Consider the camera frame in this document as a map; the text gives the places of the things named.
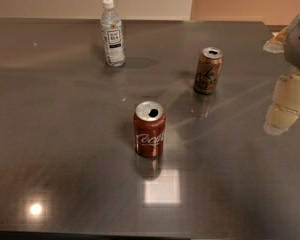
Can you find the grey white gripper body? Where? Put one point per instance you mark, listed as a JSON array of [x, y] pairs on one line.
[[299, 40]]

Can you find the clear plastic water bottle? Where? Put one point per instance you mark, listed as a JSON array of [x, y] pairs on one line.
[[112, 35]]

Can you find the orange LaCroix can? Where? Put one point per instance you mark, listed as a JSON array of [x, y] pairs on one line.
[[208, 70]]

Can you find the red Coca-Cola can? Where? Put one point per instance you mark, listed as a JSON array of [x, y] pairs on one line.
[[149, 128]]

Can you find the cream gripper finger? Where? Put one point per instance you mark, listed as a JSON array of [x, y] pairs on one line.
[[276, 43], [285, 108]]

